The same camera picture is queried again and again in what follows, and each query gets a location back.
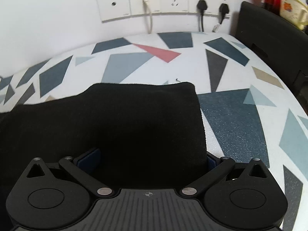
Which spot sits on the cream printed mug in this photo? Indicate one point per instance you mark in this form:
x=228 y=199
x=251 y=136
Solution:
x=295 y=12

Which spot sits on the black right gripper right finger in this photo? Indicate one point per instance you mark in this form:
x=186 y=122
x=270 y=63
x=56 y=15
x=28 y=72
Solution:
x=212 y=161

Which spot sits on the black storage box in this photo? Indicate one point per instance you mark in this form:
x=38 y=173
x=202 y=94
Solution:
x=281 y=45

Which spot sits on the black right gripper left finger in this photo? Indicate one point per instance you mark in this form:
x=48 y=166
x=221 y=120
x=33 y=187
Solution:
x=86 y=160

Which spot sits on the black garment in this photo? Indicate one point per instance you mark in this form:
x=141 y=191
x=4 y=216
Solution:
x=137 y=125

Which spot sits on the black power plug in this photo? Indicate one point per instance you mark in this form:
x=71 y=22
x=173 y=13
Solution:
x=223 y=10
x=201 y=7

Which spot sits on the black power plug left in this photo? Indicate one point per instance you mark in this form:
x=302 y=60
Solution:
x=201 y=7

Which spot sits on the black power plug right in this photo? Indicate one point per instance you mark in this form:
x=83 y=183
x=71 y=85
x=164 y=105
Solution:
x=223 y=10

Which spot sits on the white wall socket panel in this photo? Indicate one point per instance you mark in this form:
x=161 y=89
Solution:
x=116 y=9

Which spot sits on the geometric patterned tablecloth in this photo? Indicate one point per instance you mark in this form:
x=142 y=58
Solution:
x=247 y=110

